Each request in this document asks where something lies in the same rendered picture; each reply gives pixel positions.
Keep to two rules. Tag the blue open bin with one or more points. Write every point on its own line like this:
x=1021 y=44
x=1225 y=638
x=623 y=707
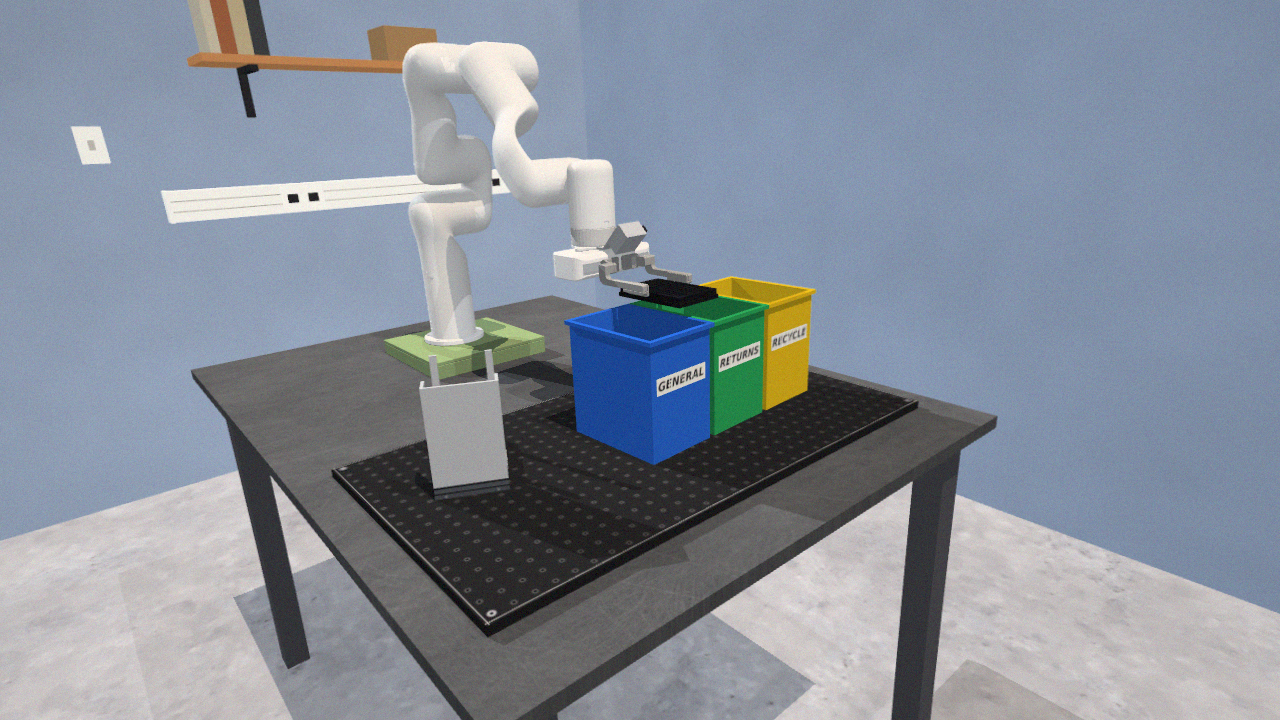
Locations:
x=641 y=380

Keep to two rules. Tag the yellow open-top bin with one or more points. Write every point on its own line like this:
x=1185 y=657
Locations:
x=786 y=333

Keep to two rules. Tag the green open-top bin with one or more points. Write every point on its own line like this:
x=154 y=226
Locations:
x=736 y=356

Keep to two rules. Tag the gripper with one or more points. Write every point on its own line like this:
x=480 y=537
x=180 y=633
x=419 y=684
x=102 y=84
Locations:
x=569 y=265

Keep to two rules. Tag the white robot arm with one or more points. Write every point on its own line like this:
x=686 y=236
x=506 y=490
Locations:
x=500 y=76

